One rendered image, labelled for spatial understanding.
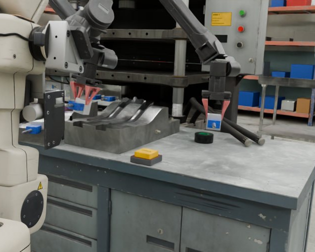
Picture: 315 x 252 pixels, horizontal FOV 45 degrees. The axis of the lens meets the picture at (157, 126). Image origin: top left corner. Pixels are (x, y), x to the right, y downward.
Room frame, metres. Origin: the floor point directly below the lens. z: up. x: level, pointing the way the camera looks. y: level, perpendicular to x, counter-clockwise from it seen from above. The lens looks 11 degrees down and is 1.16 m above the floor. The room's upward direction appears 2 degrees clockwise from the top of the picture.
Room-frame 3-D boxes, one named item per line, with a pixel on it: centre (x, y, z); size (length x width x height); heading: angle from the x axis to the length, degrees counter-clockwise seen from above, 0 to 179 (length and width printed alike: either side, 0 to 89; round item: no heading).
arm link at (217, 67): (1.36, -0.21, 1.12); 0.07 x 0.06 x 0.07; 135
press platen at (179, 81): (2.66, 0.22, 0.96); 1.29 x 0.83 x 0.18; 62
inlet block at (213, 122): (1.32, -0.20, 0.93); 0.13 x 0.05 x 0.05; 172
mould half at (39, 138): (1.70, 0.48, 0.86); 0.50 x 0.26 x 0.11; 169
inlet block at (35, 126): (1.43, 0.48, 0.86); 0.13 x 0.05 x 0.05; 169
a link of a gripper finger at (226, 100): (1.35, -0.22, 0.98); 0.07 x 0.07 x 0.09; 83
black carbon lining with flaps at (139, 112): (1.60, 0.15, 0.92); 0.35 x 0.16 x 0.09; 152
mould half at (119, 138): (1.61, 0.13, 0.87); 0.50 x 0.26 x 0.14; 152
